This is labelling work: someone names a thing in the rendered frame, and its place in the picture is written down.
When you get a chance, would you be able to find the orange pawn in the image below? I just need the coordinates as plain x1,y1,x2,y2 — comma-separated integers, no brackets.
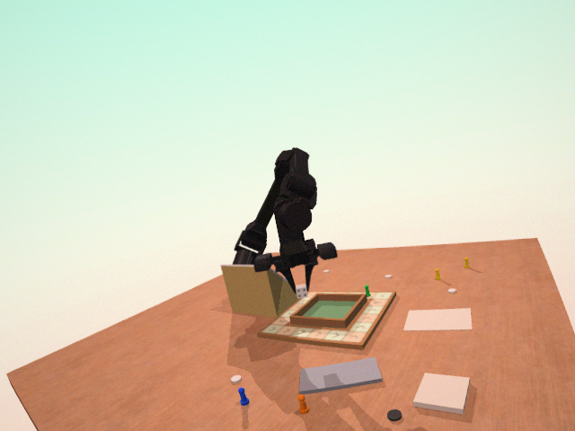
298,395,309,414

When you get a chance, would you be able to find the white die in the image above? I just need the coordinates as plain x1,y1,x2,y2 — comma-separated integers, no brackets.
296,284,308,299

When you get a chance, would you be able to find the blue pawn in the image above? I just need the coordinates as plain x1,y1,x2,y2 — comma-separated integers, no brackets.
238,388,249,406

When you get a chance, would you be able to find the pale pink flat card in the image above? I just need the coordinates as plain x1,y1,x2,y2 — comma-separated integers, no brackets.
403,308,472,331

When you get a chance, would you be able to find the dark grey flat disc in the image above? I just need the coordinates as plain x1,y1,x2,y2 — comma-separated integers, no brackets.
387,409,402,421

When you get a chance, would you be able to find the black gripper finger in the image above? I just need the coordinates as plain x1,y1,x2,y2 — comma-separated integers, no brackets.
275,267,296,294
305,260,319,292

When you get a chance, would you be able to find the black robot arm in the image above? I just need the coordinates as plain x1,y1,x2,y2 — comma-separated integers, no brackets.
233,147,317,268

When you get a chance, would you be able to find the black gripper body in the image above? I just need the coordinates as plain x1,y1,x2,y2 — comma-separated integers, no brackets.
253,229,337,272

